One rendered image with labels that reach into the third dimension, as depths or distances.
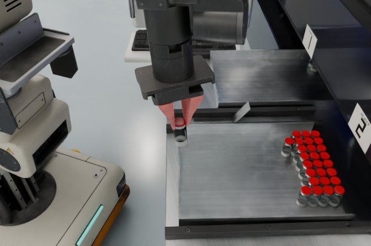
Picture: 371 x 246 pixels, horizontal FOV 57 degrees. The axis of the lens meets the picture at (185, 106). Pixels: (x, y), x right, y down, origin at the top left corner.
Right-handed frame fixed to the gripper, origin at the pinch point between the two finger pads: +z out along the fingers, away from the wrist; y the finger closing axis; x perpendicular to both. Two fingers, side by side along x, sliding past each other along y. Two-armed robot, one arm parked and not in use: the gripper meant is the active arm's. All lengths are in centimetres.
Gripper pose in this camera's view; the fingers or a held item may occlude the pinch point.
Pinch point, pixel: (179, 121)
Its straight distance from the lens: 53.3
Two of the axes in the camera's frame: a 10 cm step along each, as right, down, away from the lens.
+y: 9.5, -2.3, 1.8
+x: -2.9, -5.7, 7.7
